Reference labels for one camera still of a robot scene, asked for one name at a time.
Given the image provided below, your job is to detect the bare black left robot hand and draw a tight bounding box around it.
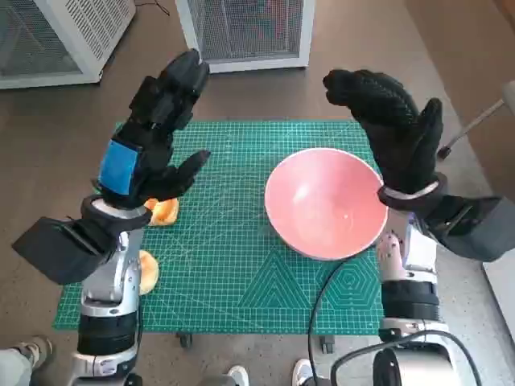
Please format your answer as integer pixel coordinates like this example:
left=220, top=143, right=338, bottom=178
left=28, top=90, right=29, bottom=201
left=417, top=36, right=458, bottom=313
left=94, top=48, right=212, bottom=210

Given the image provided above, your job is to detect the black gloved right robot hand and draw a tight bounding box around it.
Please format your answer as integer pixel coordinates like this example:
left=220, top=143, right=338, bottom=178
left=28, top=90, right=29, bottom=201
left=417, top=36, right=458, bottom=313
left=323, top=68, right=443, bottom=195

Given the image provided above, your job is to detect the oblong twisted toy bread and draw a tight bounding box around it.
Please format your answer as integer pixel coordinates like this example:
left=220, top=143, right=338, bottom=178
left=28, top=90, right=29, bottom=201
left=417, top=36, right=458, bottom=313
left=143, top=198, right=180, bottom=227

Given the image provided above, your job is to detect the pink bowl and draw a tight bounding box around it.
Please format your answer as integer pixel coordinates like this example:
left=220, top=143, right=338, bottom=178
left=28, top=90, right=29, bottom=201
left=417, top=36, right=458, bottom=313
left=264, top=147, right=389, bottom=261

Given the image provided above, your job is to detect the round toy bread bun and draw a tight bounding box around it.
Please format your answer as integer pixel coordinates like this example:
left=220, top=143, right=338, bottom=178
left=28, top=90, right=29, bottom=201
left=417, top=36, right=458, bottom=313
left=138, top=249, right=160, bottom=297

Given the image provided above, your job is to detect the grey chair with metal leg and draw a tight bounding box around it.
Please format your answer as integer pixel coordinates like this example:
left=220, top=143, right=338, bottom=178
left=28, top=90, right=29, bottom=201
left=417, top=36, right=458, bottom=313
left=437, top=80, right=515, bottom=161

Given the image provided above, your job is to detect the green cutting mat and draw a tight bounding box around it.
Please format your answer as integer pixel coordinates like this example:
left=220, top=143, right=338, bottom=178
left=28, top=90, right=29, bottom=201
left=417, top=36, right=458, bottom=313
left=53, top=120, right=384, bottom=334

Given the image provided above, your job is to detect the white mesh front cabinet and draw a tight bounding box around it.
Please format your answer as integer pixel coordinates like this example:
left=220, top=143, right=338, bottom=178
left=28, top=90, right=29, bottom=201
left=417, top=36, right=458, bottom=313
left=175, top=0, right=317, bottom=74

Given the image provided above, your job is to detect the white furniture edge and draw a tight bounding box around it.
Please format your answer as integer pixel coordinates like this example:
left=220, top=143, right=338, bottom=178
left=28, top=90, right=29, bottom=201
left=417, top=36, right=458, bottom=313
left=482, top=257, right=515, bottom=335

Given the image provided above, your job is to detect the person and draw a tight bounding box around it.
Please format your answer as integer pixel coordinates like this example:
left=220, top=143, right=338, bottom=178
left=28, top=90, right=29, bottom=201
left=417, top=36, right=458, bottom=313
left=0, top=335, right=53, bottom=386
left=200, top=359, right=319, bottom=386

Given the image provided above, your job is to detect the thin black floor cable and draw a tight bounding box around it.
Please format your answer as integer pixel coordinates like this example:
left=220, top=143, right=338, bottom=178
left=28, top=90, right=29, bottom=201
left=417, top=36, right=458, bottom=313
left=134, top=0, right=172, bottom=18

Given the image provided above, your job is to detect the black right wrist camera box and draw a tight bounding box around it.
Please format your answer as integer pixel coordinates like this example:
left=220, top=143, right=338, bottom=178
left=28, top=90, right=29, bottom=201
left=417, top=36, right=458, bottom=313
left=425, top=195, right=515, bottom=263

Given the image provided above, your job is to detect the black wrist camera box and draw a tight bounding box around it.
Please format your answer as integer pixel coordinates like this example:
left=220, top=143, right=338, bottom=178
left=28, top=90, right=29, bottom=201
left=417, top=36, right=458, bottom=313
left=425, top=195, right=515, bottom=263
left=11, top=216, right=122, bottom=285

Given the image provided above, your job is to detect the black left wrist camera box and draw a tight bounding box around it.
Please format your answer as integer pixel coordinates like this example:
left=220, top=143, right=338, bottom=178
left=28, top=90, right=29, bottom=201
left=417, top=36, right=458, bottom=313
left=11, top=216, right=122, bottom=285

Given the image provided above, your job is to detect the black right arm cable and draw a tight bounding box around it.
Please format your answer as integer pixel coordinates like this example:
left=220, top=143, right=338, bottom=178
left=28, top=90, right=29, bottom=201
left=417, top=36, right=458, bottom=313
left=331, top=329, right=484, bottom=386
left=307, top=260, right=345, bottom=386

